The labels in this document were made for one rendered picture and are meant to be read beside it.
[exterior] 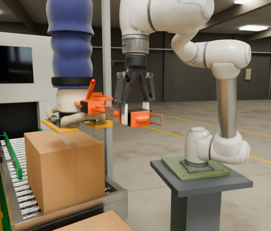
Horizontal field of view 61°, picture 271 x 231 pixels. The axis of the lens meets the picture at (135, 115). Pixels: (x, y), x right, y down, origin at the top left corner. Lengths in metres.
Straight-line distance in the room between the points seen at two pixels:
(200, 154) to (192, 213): 0.39
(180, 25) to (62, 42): 0.70
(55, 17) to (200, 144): 1.08
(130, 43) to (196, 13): 0.21
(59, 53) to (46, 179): 0.72
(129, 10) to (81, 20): 0.53
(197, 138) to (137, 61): 0.88
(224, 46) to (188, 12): 0.54
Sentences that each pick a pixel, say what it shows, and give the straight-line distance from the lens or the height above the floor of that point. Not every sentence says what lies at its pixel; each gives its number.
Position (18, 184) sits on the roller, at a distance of 2.12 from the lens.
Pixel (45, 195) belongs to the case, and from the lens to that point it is 1.53.
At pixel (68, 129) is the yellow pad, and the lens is 1.16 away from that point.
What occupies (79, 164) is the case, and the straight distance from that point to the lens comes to 1.52.
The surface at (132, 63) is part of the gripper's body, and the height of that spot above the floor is 1.42.
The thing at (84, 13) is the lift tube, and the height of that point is 1.68.
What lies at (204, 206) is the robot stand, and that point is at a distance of 1.67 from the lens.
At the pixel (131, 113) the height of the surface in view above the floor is 1.26.
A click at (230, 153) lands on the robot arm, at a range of 1.47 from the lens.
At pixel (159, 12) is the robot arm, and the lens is 0.71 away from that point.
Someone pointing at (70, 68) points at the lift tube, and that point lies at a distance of 1.21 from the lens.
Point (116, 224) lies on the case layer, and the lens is 1.47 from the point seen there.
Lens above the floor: 1.37
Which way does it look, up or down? 9 degrees down
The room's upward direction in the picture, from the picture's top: straight up
